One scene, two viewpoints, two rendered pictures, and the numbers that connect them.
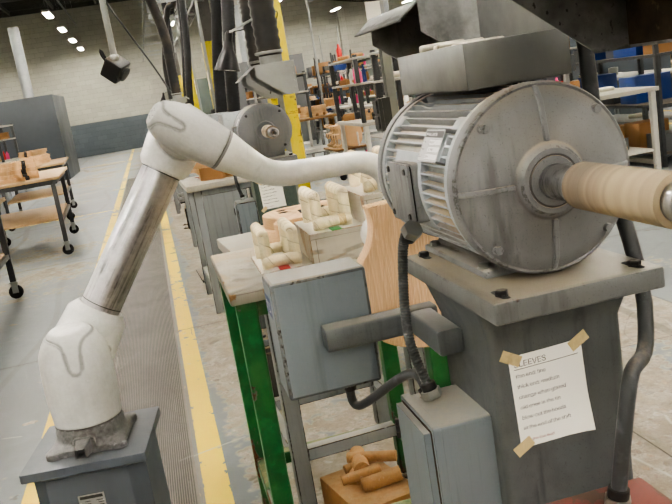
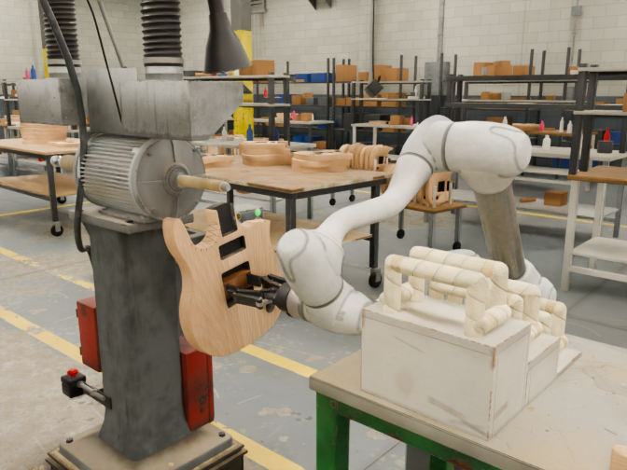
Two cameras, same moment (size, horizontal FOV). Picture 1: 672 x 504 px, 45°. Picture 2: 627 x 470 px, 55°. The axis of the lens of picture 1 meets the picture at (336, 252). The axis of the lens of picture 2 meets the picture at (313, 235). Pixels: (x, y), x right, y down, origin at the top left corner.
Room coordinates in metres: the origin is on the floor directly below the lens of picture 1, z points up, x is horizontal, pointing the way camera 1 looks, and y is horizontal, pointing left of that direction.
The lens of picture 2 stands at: (3.06, -0.97, 1.51)
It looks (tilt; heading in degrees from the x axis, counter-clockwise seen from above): 14 degrees down; 142
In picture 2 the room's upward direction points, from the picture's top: straight up
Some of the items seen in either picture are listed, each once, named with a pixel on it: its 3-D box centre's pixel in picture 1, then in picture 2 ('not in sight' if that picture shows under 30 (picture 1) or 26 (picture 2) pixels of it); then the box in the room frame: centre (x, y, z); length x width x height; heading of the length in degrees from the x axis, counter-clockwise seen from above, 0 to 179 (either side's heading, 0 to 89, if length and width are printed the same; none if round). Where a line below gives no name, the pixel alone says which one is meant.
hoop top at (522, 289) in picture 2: (308, 194); (493, 283); (2.35, 0.05, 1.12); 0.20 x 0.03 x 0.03; 10
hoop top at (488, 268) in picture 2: not in sight; (456, 262); (2.37, -0.11, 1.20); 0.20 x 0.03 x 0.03; 10
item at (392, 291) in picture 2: not in sight; (392, 286); (2.31, -0.20, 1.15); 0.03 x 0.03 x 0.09
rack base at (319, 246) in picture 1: (329, 238); (479, 352); (2.35, 0.01, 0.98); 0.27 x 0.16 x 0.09; 11
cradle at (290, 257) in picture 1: (282, 259); not in sight; (2.23, 0.15, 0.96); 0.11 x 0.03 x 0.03; 101
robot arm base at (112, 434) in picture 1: (89, 430); not in sight; (1.78, 0.63, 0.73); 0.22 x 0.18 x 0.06; 4
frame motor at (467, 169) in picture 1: (485, 172); (140, 173); (1.23, -0.24, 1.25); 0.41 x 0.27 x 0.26; 11
